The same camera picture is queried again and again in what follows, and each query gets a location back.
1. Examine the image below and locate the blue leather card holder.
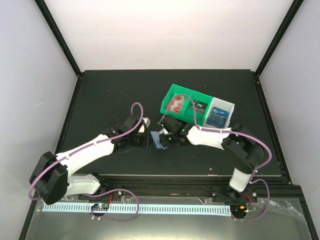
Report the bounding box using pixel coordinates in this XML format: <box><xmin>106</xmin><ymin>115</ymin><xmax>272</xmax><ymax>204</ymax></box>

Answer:
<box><xmin>149</xmin><ymin>131</ymin><xmax>166</xmax><ymax>150</ymax></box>

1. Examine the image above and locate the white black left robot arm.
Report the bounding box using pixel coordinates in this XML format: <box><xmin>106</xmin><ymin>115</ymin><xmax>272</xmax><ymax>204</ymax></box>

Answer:
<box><xmin>29</xmin><ymin>114</ymin><xmax>151</xmax><ymax>205</ymax></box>

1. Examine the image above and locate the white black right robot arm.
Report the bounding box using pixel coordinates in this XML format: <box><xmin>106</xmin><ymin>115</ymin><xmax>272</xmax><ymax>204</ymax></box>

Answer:
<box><xmin>158</xmin><ymin>115</ymin><xmax>268</xmax><ymax>202</ymax></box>

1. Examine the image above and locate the red white card stack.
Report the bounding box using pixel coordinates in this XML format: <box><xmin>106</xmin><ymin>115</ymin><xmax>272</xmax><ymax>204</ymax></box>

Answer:
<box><xmin>166</xmin><ymin>93</ymin><xmax>187</xmax><ymax>114</ymax></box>

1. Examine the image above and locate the blue card stack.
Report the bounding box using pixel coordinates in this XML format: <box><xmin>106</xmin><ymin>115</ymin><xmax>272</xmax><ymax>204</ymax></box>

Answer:
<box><xmin>206</xmin><ymin>107</ymin><xmax>229</xmax><ymax>128</ymax></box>

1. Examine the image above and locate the green plastic bin middle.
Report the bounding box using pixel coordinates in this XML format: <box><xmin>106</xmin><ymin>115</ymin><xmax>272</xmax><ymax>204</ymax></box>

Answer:
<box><xmin>183</xmin><ymin>90</ymin><xmax>213</xmax><ymax>126</ymax></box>

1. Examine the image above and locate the green plastic bin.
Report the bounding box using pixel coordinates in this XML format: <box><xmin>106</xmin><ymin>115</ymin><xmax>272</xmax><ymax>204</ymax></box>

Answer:
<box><xmin>183</xmin><ymin>90</ymin><xmax>213</xmax><ymax>126</ymax></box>
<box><xmin>160</xmin><ymin>83</ymin><xmax>194</xmax><ymax>122</ymax></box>

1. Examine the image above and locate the green plastic bin left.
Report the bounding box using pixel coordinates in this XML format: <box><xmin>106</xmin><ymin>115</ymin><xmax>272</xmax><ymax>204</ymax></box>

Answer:
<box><xmin>160</xmin><ymin>83</ymin><xmax>194</xmax><ymax>122</ymax></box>

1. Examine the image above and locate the clear plastic bin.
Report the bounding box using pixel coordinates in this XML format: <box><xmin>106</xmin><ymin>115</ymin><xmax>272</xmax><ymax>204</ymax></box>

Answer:
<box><xmin>202</xmin><ymin>97</ymin><xmax>235</xmax><ymax>129</ymax></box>

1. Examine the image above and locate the small circuit board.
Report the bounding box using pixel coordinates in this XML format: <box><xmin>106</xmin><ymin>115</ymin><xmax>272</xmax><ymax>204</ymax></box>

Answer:
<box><xmin>91</xmin><ymin>203</ymin><xmax>110</xmax><ymax>211</ymax></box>

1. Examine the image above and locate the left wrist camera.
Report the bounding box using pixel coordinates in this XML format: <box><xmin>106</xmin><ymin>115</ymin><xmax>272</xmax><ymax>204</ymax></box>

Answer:
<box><xmin>138</xmin><ymin>117</ymin><xmax>151</xmax><ymax>133</ymax></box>

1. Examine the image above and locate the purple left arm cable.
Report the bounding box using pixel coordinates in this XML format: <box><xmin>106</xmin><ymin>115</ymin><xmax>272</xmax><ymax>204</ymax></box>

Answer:
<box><xmin>29</xmin><ymin>102</ymin><xmax>144</xmax><ymax>222</ymax></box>

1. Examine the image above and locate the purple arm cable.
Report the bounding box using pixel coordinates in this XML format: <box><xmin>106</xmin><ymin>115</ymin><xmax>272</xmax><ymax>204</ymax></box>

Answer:
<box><xmin>29</xmin><ymin>102</ymin><xmax>144</xmax><ymax>222</ymax></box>
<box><xmin>159</xmin><ymin>93</ymin><xmax>273</xmax><ymax>222</ymax></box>

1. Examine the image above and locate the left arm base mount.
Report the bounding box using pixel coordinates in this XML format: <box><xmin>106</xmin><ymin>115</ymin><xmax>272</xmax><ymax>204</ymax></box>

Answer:
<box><xmin>76</xmin><ymin>183</ymin><xmax>123</xmax><ymax>201</ymax></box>

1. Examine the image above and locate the white slotted cable duct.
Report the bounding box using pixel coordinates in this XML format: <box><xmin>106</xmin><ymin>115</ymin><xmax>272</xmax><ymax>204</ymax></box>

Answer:
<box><xmin>42</xmin><ymin>202</ymin><xmax>232</xmax><ymax>217</ymax></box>

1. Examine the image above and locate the black aluminium frame rail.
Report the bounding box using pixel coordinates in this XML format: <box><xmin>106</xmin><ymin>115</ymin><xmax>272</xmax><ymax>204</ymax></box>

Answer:
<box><xmin>37</xmin><ymin>174</ymin><xmax>303</xmax><ymax>198</ymax></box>

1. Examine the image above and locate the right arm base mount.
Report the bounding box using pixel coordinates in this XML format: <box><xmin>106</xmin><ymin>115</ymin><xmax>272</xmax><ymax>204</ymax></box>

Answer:
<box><xmin>209</xmin><ymin>185</ymin><xmax>258</xmax><ymax>204</ymax></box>

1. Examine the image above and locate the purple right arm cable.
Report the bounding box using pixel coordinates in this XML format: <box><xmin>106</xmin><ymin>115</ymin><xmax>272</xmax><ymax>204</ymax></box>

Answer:
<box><xmin>159</xmin><ymin>93</ymin><xmax>273</xmax><ymax>222</ymax></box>

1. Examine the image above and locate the left frame post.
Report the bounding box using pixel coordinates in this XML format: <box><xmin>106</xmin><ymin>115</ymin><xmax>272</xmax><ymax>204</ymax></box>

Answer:
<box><xmin>34</xmin><ymin>0</ymin><xmax>82</xmax><ymax>78</ymax></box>

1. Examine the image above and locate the frame post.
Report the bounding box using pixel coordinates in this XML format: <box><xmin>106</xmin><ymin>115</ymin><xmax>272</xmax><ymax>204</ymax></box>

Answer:
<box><xmin>255</xmin><ymin>0</ymin><xmax>304</xmax><ymax>77</ymax></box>
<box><xmin>34</xmin><ymin>0</ymin><xmax>82</xmax><ymax>78</ymax></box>

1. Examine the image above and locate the right frame post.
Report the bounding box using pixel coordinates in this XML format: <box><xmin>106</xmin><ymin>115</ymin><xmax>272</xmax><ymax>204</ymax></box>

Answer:
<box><xmin>255</xmin><ymin>0</ymin><xmax>304</xmax><ymax>77</ymax></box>

